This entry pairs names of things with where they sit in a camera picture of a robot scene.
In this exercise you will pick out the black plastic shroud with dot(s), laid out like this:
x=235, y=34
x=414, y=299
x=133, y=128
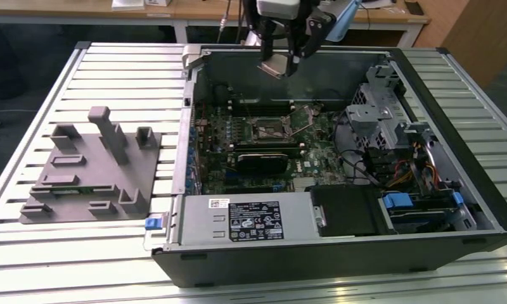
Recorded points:
x=346, y=212

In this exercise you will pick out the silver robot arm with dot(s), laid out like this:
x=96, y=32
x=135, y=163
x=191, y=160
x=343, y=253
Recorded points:
x=342, y=25

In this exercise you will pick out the silver drive cage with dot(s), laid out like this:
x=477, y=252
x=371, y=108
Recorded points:
x=363, y=117

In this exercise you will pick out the black PC case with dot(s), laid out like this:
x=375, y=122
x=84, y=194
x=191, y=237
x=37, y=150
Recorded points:
x=279, y=266

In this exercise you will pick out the blue bay latch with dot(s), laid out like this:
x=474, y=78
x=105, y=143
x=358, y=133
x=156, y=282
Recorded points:
x=457, y=199

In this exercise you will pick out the CPU socket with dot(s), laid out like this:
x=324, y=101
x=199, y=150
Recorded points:
x=275, y=126

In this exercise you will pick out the blue expansion card clip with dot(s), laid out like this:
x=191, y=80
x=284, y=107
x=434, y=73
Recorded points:
x=190, y=172
x=188, y=187
x=191, y=158
x=194, y=130

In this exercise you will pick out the blue power supply latch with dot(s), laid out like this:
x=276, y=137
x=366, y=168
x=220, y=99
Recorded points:
x=153, y=223

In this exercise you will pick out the blue disk carrier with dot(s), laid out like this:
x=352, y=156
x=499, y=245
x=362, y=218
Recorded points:
x=395, y=202

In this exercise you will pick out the silver CPU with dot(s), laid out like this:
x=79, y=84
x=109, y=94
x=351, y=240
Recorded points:
x=276, y=65

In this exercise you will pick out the silver power supply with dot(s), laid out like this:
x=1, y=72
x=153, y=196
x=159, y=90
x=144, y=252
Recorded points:
x=203, y=221

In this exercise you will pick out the green motherboard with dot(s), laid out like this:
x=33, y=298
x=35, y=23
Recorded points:
x=320, y=149

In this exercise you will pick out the black RAM slot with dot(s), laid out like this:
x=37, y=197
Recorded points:
x=270, y=145
x=270, y=105
x=270, y=101
x=270, y=108
x=270, y=148
x=270, y=151

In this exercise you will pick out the black graphics card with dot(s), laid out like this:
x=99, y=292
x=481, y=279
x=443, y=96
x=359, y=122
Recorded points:
x=262, y=164

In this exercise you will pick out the small black flat item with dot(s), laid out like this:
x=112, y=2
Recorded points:
x=415, y=7

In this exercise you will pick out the silver disk bay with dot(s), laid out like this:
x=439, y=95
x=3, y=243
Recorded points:
x=465, y=220

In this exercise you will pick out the wooden cabinet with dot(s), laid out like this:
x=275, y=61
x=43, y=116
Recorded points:
x=482, y=38

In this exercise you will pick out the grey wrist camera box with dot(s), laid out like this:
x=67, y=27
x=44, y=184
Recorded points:
x=279, y=6

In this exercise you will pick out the white box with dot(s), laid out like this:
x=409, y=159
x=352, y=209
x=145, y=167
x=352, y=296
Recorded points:
x=157, y=2
x=127, y=3

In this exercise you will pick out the silver finned heat sink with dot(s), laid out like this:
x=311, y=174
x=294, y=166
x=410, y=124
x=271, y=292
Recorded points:
x=303, y=183

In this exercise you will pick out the grey parts rack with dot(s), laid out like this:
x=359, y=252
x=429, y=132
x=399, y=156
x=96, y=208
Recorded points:
x=101, y=164

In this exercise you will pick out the wooden desk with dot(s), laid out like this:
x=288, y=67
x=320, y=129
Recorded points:
x=388, y=17

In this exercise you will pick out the green RAM stick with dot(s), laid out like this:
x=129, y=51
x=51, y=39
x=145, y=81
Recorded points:
x=72, y=190

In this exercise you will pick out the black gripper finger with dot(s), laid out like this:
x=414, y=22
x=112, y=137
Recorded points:
x=267, y=38
x=292, y=44

